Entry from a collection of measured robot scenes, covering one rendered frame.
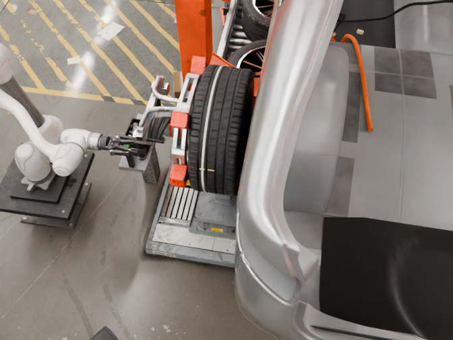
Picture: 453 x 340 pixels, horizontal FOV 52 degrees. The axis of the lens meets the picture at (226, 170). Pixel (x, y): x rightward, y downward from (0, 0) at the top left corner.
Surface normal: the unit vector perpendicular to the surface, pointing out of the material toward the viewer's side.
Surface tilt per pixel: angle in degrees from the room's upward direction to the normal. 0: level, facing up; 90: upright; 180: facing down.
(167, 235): 0
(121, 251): 0
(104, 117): 0
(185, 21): 90
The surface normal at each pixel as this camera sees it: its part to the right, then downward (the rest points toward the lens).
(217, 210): 0.00, -0.57
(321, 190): -0.04, 0.58
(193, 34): -0.18, 0.81
